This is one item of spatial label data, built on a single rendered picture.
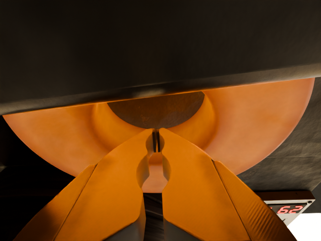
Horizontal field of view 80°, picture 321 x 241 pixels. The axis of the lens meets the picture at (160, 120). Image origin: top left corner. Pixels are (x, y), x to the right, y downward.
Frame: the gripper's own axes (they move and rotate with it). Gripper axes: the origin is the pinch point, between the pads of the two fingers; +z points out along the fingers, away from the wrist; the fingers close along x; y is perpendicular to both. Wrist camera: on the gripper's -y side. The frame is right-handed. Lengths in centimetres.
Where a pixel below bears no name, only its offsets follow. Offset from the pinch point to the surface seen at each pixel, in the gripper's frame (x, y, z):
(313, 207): 497, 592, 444
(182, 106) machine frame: 2.3, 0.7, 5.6
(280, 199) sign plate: 23.1, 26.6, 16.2
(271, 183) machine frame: 21.0, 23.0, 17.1
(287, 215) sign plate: 27.5, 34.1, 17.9
